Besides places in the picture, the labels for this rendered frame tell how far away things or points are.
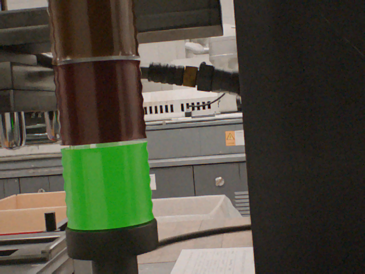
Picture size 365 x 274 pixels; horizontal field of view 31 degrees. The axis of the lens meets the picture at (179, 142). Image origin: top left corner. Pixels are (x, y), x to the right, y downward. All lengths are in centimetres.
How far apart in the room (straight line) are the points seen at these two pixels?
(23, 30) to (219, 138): 451
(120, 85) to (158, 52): 676
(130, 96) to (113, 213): 5
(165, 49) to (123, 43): 674
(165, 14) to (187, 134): 454
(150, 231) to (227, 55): 497
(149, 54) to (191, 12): 655
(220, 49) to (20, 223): 281
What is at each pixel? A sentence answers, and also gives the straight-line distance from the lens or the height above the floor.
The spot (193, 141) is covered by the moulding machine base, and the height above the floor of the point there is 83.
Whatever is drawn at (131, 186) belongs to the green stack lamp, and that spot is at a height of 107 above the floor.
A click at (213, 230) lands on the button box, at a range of 101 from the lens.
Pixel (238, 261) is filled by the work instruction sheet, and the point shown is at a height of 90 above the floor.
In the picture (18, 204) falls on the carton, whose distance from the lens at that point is 349.
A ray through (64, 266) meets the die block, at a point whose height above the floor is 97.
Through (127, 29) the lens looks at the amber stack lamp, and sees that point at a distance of 27.
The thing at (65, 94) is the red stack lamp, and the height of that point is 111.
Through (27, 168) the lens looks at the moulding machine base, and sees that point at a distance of 539.
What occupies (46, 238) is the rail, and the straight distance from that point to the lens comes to 62.
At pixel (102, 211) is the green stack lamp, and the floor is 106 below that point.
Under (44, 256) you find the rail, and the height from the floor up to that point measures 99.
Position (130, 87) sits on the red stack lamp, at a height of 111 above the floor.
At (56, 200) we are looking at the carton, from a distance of 342.
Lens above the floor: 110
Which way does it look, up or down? 3 degrees down
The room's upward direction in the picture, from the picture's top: 5 degrees counter-clockwise
